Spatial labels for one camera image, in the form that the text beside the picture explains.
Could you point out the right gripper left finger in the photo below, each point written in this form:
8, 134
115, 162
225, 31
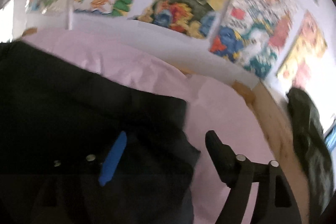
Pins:
83, 181

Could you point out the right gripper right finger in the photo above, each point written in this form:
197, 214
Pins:
275, 202

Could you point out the dark green garment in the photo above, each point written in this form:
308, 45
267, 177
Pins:
311, 150

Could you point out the wooden bed frame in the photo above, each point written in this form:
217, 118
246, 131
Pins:
278, 134

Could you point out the pink duvet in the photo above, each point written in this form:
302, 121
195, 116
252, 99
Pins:
212, 105

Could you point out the yellow pink animals drawing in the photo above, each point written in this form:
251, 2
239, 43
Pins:
300, 66

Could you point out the black padded jacket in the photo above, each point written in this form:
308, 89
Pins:
48, 104

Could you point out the busy 2024 doodle drawing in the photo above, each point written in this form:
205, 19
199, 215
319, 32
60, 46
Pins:
253, 33

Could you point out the bright window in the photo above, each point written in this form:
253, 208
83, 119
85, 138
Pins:
6, 21

